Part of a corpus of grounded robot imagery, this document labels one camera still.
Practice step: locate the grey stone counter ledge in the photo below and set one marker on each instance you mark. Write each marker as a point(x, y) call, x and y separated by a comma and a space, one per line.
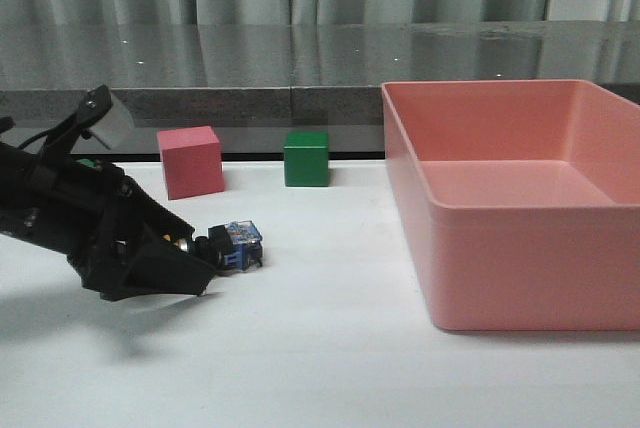
point(254, 83)

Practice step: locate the pink plastic bin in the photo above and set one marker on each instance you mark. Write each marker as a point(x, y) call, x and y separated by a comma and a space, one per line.
point(519, 201)

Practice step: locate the yellow push button switch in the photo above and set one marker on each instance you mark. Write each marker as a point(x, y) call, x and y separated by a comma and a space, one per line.
point(232, 247)

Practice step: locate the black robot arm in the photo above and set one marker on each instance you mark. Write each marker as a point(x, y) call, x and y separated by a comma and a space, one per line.
point(118, 239)

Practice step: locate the green wooden cube far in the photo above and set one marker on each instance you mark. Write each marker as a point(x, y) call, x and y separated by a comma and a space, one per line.
point(306, 159)

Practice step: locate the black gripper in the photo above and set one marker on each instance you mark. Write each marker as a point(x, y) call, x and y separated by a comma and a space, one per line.
point(121, 242)

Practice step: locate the pink wooden cube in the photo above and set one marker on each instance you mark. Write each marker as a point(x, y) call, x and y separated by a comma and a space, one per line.
point(192, 161)

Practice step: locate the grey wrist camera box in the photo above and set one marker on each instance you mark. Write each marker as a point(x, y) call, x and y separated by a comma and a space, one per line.
point(101, 115)

